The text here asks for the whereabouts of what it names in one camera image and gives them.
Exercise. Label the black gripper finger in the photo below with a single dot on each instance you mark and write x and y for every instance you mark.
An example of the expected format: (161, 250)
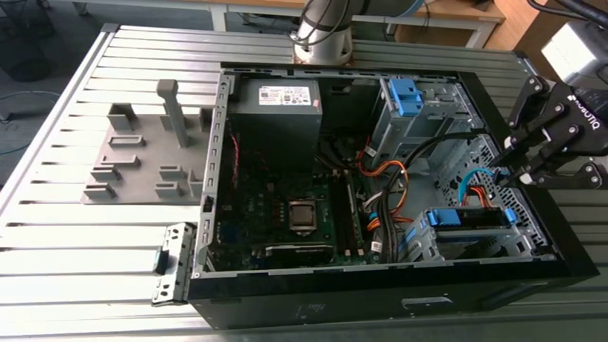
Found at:
(567, 176)
(527, 103)

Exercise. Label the hard disk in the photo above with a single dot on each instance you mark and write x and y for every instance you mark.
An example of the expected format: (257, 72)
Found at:
(447, 217)

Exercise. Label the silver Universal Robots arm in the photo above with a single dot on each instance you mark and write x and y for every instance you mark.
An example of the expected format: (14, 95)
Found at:
(329, 46)

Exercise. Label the metal disk bay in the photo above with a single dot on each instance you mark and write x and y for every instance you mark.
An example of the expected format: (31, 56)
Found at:
(421, 246)

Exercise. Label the wooden cabinet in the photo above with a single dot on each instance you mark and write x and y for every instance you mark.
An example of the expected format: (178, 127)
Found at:
(523, 35)

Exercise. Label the metal drive cage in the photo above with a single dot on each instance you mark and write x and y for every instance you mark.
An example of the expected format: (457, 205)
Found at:
(427, 124)

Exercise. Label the blue plastic drive latch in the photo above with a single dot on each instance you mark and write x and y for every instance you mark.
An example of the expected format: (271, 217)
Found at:
(405, 96)

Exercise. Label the black RAM slot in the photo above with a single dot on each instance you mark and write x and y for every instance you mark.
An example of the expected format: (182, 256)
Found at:
(357, 213)
(342, 213)

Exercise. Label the grey power supply unit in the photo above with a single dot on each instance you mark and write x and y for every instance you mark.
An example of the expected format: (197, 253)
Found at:
(285, 135)

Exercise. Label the CPU socket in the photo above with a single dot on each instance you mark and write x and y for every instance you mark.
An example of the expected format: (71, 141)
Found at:
(303, 213)

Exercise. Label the black graphics card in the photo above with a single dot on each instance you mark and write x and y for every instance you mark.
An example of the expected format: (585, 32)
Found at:
(299, 253)

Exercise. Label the black PC case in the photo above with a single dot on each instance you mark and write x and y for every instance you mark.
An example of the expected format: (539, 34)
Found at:
(333, 303)

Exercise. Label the dark green motherboard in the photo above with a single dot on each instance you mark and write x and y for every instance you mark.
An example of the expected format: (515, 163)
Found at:
(266, 213)

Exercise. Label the grey parts rack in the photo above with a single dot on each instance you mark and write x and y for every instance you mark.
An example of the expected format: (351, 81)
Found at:
(143, 171)

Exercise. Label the black waste bin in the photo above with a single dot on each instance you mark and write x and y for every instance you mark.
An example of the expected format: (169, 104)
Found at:
(29, 64)

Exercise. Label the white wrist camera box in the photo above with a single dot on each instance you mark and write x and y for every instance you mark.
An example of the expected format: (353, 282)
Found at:
(575, 46)

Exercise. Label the wooden desk white frame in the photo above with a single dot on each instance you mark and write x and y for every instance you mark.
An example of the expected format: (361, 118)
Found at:
(466, 9)

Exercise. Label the metal expansion slot bracket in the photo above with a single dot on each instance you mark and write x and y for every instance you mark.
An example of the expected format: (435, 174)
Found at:
(179, 263)

